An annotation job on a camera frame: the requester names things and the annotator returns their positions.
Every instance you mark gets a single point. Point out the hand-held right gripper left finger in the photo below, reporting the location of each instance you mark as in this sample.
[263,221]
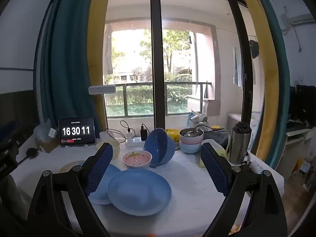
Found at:
[98,170]

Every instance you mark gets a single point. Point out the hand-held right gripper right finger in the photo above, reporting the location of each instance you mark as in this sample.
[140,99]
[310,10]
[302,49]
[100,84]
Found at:
[214,170]

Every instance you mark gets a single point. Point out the blue plate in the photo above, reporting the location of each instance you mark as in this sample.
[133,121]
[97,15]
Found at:
[112,171]
[139,192]

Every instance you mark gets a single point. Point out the cream bowl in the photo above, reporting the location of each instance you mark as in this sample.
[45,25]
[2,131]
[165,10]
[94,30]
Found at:
[116,151]

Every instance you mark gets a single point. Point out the pink strawberry bowl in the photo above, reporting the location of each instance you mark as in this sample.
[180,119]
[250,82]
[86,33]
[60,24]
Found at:
[137,159]

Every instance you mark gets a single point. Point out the dark blue bowl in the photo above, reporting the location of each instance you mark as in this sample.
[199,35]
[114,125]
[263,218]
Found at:
[158,145]

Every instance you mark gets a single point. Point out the yellow tissue pack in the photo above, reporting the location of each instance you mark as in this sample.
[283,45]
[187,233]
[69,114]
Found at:
[219,150]

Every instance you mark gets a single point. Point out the black round charging puck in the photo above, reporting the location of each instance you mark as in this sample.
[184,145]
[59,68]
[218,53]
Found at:
[32,152]

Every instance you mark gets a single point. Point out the white quilted tablecloth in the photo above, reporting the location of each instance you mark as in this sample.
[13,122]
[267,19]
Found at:
[187,177]

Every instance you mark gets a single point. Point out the cream plate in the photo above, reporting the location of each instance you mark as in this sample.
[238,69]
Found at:
[70,166]

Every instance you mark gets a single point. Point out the light blue bowl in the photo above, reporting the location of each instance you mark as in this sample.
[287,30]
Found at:
[190,148]

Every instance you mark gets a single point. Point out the steel thermos bottle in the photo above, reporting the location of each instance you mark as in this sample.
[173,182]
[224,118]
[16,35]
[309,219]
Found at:
[237,145]

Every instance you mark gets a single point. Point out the grey cloth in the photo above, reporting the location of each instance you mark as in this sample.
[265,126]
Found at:
[217,135]

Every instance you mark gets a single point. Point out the white router box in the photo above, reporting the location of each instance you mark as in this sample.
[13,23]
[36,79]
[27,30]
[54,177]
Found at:
[106,135]

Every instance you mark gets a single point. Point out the small white bottle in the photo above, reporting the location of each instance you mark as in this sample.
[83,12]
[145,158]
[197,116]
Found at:
[256,167]

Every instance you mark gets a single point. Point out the cardboard box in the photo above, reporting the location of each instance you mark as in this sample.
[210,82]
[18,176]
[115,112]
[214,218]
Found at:
[47,145]

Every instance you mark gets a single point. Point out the yellow lid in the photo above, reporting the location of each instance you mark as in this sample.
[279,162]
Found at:
[216,127]

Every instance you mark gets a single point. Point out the pink steel-lined bowl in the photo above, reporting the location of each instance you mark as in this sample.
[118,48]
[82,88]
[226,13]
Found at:
[185,139]

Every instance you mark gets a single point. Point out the black tablet clock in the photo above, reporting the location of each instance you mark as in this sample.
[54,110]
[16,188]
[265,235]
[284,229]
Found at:
[76,130]

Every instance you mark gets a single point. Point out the white power strip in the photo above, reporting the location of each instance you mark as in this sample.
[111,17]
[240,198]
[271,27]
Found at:
[134,142]

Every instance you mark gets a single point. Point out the white charger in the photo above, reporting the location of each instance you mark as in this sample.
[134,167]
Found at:
[129,135]

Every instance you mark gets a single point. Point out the white basket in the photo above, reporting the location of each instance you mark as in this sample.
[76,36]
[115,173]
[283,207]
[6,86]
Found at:
[200,124]

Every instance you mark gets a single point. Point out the white balcony appliance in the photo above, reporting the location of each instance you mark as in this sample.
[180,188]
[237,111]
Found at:
[233,121]

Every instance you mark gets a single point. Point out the yellow wipes packet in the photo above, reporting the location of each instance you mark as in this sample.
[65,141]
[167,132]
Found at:
[172,134]

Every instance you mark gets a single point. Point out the black charger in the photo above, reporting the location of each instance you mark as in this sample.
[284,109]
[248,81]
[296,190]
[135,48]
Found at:
[144,133]

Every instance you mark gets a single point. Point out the white desk lamp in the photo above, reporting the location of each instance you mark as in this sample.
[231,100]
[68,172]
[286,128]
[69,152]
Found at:
[102,89]

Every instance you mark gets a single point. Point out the white side desk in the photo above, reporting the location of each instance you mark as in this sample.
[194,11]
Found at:
[296,140]

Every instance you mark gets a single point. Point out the balcony railing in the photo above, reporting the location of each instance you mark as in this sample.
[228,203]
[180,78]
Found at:
[138,85]

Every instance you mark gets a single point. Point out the light blue hanging garment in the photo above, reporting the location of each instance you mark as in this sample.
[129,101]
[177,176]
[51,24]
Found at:
[238,66]

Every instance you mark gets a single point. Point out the yellow curtain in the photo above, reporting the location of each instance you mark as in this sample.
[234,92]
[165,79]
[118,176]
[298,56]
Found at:
[266,66]
[96,42]

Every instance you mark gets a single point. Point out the grey hanging garment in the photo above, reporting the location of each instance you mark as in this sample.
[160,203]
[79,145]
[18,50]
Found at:
[108,49]

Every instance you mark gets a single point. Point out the black hanging garment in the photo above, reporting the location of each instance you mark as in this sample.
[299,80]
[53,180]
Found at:
[253,49]

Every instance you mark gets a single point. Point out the white air conditioner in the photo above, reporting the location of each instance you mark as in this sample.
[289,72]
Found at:
[296,17]

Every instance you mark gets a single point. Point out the black sliding door frame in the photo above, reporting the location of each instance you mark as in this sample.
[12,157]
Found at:
[158,54]

